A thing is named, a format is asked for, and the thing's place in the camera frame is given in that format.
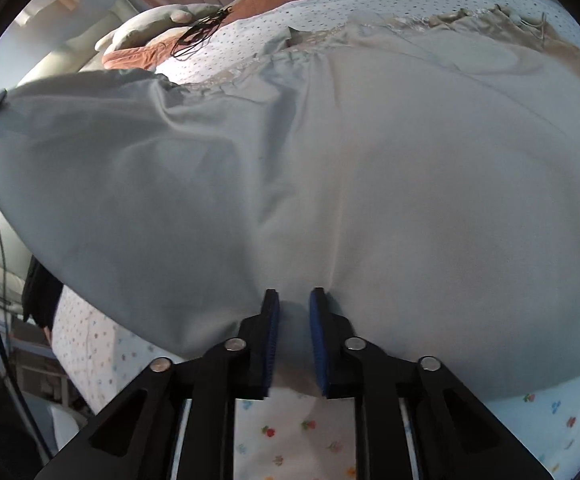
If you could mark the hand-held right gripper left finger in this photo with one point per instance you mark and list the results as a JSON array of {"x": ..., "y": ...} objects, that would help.
[{"x": 271, "y": 340}]

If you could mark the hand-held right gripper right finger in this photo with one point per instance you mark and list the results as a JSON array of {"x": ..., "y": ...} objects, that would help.
[{"x": 317, "y": 340}]

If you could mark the beige ruffled-neck garment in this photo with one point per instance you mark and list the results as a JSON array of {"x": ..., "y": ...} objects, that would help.
[{"x": 320, "y": 185}]

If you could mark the cream headboard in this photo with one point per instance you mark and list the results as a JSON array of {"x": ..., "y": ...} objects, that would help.
[{"x": 60, "y": 60}]

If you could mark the white plush toy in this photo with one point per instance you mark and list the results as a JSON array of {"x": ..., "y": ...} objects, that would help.
[{"x": 140, "y": 30}]

